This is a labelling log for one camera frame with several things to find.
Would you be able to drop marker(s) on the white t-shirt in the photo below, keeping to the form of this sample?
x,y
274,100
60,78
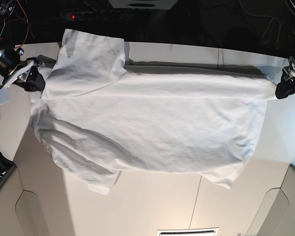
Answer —
x,y
96,118

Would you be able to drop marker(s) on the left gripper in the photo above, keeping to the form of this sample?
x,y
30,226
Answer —
x,y
286,86

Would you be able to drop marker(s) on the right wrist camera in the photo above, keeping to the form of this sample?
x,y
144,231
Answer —
x,y
4,96

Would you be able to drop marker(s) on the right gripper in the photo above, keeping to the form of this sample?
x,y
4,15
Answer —
x,y
27,75

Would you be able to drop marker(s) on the black power strip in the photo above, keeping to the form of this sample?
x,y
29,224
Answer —
x,y
87,15

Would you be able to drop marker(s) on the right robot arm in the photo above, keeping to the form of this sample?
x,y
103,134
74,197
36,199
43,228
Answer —
x,y
10,56

